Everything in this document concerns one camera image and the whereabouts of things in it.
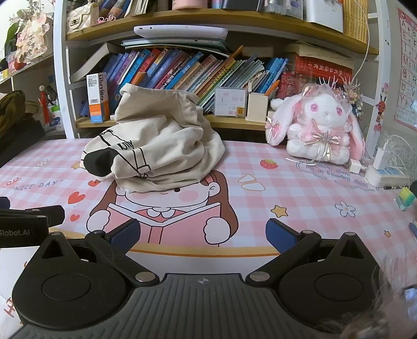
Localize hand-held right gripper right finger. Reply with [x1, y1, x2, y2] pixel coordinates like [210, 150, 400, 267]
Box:
[245, 218, 375, 288]

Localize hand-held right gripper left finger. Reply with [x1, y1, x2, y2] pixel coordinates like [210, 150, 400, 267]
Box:
[33, 218, 160, 288]

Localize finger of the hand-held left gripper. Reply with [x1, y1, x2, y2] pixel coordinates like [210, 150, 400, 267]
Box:
[0, 205, 65, 227]

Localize cream t-shirt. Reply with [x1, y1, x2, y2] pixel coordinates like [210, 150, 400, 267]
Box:
[80, 83, 226, 194]

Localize pink checked printed desk mat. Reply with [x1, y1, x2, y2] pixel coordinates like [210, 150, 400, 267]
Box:
[0, 138, 417, 277]

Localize dark bag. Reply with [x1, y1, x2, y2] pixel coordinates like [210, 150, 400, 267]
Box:
[0, 90, 46, 167]

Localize white green canister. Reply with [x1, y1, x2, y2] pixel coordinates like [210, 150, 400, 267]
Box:
[49, 105, 66, 131]

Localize red tassel ornament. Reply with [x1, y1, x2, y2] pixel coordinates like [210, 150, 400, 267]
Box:
[38, 84, 53, 124]

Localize white power strip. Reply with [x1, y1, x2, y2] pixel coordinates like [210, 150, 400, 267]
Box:
[364, 165, 409, 188]

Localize tall white orange box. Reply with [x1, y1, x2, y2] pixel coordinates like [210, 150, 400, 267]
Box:
[86, 72, 111, 124]

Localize cream pen holder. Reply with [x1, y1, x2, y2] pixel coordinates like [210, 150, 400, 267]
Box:
[246, 92, 269, 123]

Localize fluffy grey sleeve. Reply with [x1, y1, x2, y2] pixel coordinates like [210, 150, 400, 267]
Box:
[339, 257, 417, 339]

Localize large white charger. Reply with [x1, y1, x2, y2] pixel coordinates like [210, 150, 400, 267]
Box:
[374, 148, 391, 171]

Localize white pink plush bunny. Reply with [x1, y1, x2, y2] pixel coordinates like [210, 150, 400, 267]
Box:
[265, 83, 365, 164]

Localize green yellow eraser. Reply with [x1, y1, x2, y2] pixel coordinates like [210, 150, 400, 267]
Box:
[396, 188, 417, 211]

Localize white note holder box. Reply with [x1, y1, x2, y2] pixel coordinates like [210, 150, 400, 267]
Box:
[214, 87, 247, 117]

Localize white wooden bookshelf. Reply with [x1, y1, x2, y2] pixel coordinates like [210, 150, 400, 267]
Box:
[52, 0, 391, 141]

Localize small sparkly flower bouquet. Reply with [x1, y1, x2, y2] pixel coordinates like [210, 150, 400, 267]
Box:
[340, 81, 365, 119]

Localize cartoon deer sticker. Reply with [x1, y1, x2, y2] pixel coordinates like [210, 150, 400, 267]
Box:
[375, 83, 390, 131]

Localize thick red books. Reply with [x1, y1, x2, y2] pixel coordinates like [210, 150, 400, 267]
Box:
[283, 54, 354, 100]

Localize pink flower decoration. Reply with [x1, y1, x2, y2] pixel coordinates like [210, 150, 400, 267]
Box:
[7, 0, 54, 70]

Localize row of colourful books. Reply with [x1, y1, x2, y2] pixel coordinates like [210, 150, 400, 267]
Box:
[70, 42, 290, 116]

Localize cream quilted handbag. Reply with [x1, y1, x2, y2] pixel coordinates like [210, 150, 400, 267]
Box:
[66, 3, 100, 35]

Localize white tablet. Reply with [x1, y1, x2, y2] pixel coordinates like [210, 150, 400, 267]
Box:
[133, 25, 229, 41]

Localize white storage box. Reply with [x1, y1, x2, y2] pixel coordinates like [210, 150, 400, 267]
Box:
[304, 0, 344, 32]

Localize yellow patterned box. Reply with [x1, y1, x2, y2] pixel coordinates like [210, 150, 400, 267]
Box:
[344, 0, 370, 39]

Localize alphabet wall poster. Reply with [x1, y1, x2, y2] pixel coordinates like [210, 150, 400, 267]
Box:
[393, 7, 417, 131]

